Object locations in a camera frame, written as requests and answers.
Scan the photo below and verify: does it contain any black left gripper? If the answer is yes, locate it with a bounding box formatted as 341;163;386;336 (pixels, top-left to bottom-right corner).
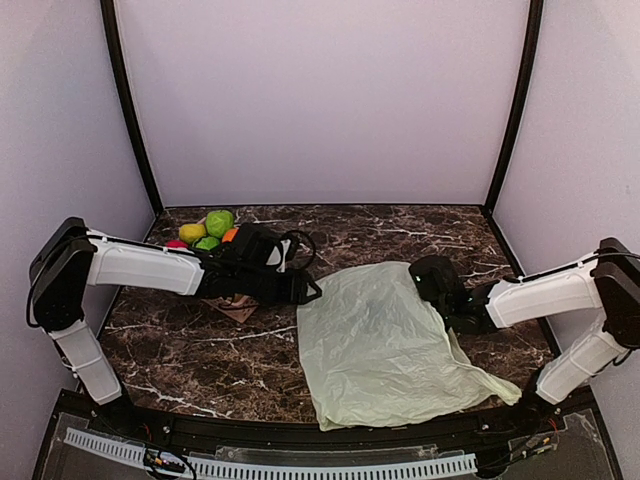
238;265;323;306

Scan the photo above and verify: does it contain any light green plastic bag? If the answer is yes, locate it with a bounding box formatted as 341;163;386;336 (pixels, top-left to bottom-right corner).
296;261;522;432

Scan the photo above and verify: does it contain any orange fruit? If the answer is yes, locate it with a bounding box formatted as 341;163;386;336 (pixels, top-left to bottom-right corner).
221;228;239;243

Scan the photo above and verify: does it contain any green apple from bag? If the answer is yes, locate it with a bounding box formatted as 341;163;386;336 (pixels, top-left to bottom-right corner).
204;210;235;239

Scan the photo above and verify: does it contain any large yellow fruit from bag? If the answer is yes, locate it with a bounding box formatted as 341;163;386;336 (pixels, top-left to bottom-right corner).
179;223;208;245

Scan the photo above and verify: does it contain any red fruit from bag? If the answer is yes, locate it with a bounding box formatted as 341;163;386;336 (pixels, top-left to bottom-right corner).
166;240;189;249

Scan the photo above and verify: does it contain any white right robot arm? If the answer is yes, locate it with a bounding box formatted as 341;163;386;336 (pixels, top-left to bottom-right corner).
408;238;639;434

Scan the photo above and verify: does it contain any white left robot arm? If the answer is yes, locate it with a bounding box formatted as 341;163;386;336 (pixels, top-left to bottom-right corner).
25;217;322;436

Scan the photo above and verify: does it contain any pink plastic basket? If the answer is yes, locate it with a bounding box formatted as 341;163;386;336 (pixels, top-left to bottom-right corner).
204;295;259;324

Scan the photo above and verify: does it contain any green toy watermelon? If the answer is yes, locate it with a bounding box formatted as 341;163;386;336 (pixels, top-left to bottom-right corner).
193;236;221;251

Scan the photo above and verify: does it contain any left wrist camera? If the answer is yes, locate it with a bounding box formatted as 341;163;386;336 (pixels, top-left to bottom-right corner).
266;230;317;273

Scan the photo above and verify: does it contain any black front rail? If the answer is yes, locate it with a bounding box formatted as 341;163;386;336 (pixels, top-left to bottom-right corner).
92;400;565;458

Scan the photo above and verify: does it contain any white slotted cable duct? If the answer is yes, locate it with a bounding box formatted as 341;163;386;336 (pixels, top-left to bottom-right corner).
63;427;478;479

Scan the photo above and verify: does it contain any left black frame post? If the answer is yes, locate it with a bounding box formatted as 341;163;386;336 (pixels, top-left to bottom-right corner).
99;0;164;218

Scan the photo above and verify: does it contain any black frame post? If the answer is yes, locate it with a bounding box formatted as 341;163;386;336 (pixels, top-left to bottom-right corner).
99;0;164;218
483;0;544;217

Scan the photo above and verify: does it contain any right black frame post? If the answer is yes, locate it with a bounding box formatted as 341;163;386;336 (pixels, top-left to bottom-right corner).
483;0;544;217

